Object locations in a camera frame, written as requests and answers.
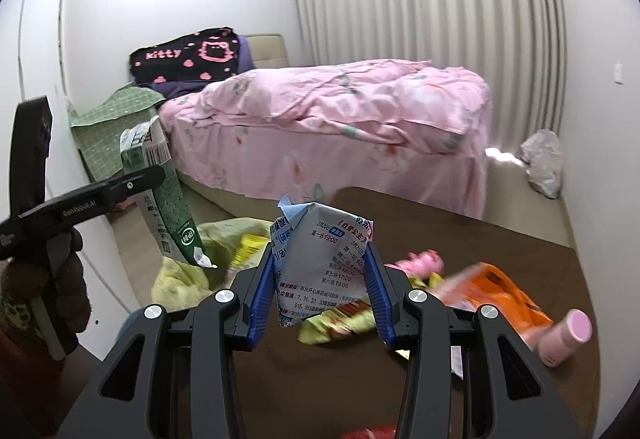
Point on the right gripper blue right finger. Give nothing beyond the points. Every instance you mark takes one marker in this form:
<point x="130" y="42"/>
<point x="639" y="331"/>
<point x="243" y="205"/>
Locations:
<point x="381" y="295"/>

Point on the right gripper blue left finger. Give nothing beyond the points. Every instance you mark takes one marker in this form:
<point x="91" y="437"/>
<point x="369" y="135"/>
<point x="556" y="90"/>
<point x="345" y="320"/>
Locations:
<point x="262" y="296"/>

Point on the yellow snack wrapper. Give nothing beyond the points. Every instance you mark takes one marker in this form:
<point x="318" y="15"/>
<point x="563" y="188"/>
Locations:
<point x="338" y="323"/>

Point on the white blue paper package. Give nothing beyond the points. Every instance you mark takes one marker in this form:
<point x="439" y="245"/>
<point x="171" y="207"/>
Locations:
<point x="318" y="254"/>

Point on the yellow plastic trash bag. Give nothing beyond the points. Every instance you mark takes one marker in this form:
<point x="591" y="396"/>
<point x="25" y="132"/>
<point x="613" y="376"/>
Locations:
<point x="228" y="247"/>

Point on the orange snack bag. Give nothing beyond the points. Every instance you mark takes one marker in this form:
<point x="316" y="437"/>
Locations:
<point x="484" y="284"/>

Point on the green white milk carton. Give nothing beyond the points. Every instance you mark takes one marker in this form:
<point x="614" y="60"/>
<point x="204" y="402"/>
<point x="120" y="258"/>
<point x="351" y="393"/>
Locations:
<point x="164" y="208"/>

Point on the left hand in glove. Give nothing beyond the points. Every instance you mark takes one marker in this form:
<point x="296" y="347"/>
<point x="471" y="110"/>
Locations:
<point x="44" y="298"/>

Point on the pink caterpillar toy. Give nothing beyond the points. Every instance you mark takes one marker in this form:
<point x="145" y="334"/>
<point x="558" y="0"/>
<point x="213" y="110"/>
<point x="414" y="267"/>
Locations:
<point x="421" y="265"/>

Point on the brown table cloth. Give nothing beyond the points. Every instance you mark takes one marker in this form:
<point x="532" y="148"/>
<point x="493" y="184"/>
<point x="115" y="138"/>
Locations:
<point x="194" y="374"/>

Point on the green checkered nightstand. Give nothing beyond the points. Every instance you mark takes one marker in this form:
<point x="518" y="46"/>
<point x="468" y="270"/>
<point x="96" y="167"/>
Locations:
<point x="97" y="132"/>

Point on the red snack wrapper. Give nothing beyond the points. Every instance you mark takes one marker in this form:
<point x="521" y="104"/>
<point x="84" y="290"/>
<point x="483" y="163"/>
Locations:
<point x="387" y="432"/>

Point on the pink floral bed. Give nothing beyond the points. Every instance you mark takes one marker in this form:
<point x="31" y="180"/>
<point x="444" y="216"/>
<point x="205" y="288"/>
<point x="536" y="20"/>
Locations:
<point x="404" y="128"/>

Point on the pink cylindrical cup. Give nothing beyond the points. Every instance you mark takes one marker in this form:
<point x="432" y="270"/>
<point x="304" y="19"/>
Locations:
<point x="565" y="338"/>

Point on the black hello kitty blanket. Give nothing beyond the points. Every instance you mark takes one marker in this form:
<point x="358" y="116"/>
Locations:
<point x="189" y="63"/>

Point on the clear plastic bag on floor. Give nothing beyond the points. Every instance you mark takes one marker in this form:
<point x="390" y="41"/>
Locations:
<point x="543" y="158"/>

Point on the beige bed headboard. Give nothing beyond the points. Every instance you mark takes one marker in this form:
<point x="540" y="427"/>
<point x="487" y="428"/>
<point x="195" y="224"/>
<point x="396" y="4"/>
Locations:
<point x="268" y="51"/>

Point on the beige pleated curtain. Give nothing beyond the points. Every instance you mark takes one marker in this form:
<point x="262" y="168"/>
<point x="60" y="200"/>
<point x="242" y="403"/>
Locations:
<point x="517" y="46"/>

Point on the white wall switch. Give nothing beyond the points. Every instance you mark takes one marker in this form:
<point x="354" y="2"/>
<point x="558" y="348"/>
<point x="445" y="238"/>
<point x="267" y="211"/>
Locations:
<point x="618" y="73"/>

